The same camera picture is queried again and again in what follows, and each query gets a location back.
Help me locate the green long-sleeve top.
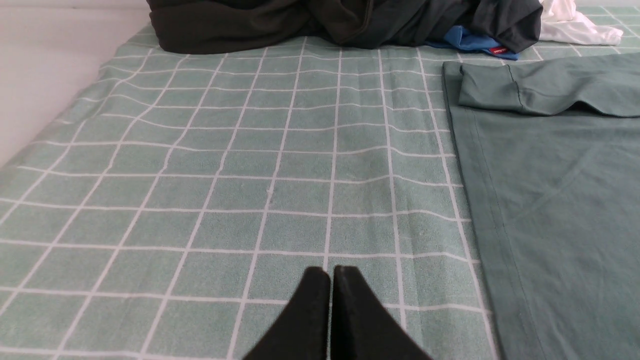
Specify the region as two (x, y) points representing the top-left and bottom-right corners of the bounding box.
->
(442, 53), (640, 360)

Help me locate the green checkered tablecloth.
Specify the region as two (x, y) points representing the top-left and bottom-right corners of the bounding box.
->
(1, 6), (639, 360)

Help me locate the dark grey crumpled garment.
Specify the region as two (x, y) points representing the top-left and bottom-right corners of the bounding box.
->
(320, 0), (544, 54)

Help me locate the white crumpled garment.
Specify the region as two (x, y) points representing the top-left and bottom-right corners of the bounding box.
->
(539, 0), (624, 46)

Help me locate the dark olive crumpled garment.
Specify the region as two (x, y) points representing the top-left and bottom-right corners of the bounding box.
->
(146, 0), (381, 55)

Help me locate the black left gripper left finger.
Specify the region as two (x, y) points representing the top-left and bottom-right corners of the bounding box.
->
(244, 266), (331, 360)

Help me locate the blue garment with red tag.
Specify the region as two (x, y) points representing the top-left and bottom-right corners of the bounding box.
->
(425, 25), (520, 60)

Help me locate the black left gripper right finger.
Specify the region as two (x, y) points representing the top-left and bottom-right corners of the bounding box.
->
(331, 265), (431, 360)

